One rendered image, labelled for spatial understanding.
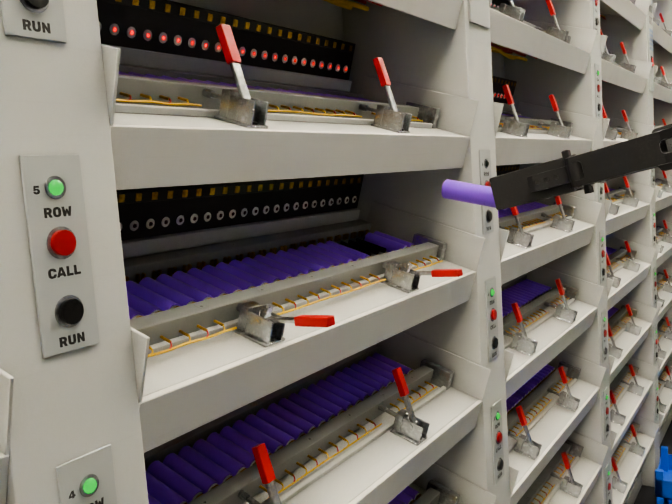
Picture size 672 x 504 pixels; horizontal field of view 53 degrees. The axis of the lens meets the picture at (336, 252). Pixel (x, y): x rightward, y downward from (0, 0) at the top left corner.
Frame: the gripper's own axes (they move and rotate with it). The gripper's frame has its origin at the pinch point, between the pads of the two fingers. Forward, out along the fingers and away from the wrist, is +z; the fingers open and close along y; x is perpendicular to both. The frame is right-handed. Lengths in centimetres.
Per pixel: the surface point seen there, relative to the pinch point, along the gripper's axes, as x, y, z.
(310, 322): 7.0, 15.0, 16.6
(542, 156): -7, -66, 19
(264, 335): 7.4, 15.4, 21.7
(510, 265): 10, -45, 22
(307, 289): 4.7, 3.6, 25.0
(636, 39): -41, -170, 13
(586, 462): 63, -98, 35
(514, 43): -25, -53, 15
